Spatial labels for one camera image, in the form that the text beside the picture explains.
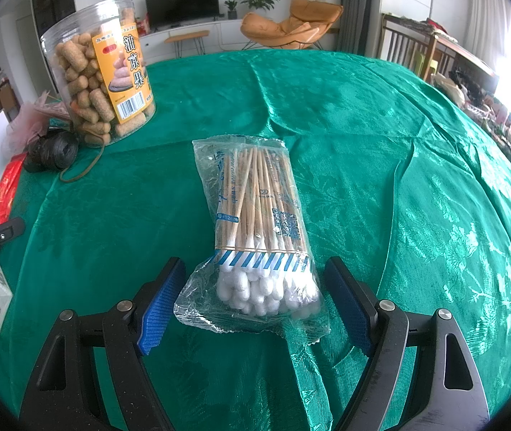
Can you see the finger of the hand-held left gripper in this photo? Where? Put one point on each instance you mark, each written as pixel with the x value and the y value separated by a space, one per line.
pixel 9 229

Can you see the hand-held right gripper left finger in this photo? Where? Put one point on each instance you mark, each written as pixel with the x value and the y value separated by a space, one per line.
pixel 161 309

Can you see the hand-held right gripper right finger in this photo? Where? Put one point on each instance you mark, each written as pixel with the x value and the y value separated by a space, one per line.
pixel 349 305

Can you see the red foil packet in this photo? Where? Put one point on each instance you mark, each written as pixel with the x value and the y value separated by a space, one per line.
pixel 6 188

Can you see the bag of cotton swabs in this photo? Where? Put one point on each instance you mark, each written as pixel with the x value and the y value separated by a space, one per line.
pixel 255 215

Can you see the black plastic bag roll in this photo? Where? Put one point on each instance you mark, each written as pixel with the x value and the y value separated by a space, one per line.
pixel 53 150

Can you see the pink mesh pouf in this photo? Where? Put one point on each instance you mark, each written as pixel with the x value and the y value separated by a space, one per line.
pixel 26 121

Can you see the green satin tablecloth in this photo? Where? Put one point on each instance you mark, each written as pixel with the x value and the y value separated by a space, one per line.
pixel 394 188

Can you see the clear plastic snack jar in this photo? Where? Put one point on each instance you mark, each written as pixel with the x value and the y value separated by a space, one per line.
pixel 85 94

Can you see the pile of household clutter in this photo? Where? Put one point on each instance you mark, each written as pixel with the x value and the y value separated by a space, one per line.
pixel 497 116

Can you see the wooden slatted crib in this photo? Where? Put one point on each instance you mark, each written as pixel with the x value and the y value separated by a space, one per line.
pixel 417 49

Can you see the white television cabinet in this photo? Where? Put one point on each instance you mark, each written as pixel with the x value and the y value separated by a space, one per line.
pixel 228 36

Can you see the black flat television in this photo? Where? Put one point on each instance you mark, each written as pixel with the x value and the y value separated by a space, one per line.
pixel 181 4

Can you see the orange lounge chair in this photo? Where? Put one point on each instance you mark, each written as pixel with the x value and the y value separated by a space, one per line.
pixel 291 24

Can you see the grey curtain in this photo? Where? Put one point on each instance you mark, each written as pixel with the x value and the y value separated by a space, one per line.
pixel 356 9

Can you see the small green potted plant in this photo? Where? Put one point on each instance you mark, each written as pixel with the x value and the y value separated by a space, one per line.
pixel 231 9

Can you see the white sheer curtain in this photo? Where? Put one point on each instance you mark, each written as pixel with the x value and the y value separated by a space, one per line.
pixel 488 22

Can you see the large green potted plant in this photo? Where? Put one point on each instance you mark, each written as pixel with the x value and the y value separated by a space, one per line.
pixel 260 0

